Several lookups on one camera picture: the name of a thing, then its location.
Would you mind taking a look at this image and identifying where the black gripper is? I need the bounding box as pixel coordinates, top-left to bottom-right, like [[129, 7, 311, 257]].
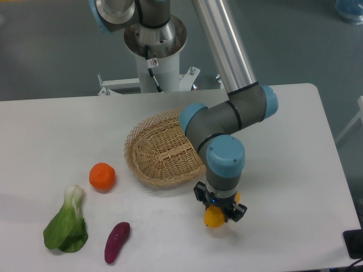
[[193, 181, 247, 223]]

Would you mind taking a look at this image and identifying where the yellow mango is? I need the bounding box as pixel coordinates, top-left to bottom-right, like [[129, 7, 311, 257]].
[[204, 192, 240, 228]]

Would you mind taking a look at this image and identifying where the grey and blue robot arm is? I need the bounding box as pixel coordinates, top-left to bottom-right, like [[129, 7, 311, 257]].
[[89, 1, 278, 222]]

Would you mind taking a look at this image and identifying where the woven wicker basket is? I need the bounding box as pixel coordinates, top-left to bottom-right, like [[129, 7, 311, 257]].
[[124, 108, 206, 188]]

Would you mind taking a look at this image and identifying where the purple sweet potato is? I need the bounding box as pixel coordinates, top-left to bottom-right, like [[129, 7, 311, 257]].
[[104, 222, 130, 264]]

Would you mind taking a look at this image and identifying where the orange tangerine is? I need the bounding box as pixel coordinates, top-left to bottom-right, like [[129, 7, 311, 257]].
[[89, 162, 116, 190]]

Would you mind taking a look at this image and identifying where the black device at table edge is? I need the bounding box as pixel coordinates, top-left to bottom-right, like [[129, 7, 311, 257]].
[[343, 229, 362, 260]]

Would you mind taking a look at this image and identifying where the green bok choy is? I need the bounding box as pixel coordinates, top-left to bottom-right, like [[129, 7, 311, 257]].
[[43, 185, 88, 253]]

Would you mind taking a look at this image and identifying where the blue object in corner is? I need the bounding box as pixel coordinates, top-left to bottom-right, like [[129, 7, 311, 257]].
[[335, 0, 362, 25]]

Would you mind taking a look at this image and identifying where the black cable on pedestal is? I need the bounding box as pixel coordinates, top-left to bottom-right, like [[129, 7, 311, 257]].
[[143, 44, 164, 94]]

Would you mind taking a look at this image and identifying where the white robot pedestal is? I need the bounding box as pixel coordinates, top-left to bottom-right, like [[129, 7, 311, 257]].
[[97, 15, 225, 96]]

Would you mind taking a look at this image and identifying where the white frame at right edge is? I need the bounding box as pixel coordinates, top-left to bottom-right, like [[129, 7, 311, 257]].
[[335, 96, 362, 148]]

